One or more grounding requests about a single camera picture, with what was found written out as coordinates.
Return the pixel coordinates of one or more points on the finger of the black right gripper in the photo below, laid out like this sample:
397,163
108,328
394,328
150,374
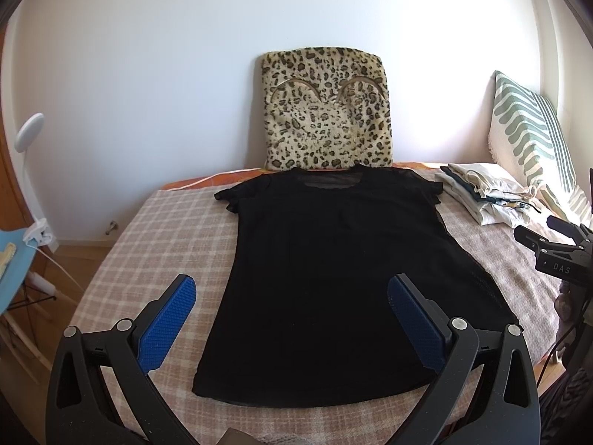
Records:
566,228
531,239

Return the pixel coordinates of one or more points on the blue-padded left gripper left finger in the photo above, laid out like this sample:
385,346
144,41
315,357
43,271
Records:
100,391

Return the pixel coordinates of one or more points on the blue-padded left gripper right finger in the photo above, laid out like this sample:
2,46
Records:
504,408

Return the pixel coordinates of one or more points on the black t-shirt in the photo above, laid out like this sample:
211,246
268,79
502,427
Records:
305,319

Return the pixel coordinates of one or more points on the stack of folded light clothes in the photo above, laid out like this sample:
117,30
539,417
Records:
491,195

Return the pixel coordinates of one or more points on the green striped white pillow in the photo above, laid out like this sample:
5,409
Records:
527,140

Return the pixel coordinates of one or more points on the white clip-on lamp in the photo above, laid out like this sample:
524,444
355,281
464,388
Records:
32,185

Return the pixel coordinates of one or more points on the leopard print plush bag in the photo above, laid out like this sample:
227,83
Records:
325,108

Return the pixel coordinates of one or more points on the orange patterned bedsheet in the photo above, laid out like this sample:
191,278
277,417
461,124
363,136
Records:
237,176

